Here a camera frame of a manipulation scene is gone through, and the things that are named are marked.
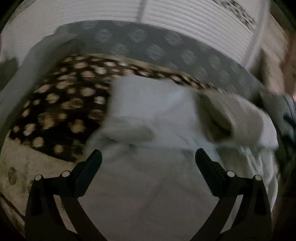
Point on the grey-green rolled duvet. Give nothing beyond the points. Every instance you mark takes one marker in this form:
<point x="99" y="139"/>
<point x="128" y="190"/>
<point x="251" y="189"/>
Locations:
<point x="278" y="106"/>

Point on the light blue padded jacket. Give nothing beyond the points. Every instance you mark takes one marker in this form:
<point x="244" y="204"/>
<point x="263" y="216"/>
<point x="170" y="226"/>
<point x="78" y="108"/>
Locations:
<point x="148" y="186"/>

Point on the beige pillow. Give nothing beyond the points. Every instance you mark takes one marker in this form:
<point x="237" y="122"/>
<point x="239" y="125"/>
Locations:
<point x="277" y="47"/>

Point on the white louvered wardrobe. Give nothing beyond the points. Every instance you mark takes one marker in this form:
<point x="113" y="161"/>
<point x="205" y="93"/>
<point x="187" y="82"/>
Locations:
<point x="234" y="28"/>

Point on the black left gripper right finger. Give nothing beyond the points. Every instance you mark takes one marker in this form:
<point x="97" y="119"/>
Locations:
<point x="253" y="219"/>

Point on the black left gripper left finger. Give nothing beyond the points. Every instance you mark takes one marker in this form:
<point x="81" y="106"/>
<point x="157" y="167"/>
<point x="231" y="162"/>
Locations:
<point x="43" y="220"/>

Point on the floral patterned bed blanket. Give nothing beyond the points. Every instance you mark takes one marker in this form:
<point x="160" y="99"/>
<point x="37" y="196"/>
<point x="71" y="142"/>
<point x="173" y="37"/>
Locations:
<point x="50" y="130"/>

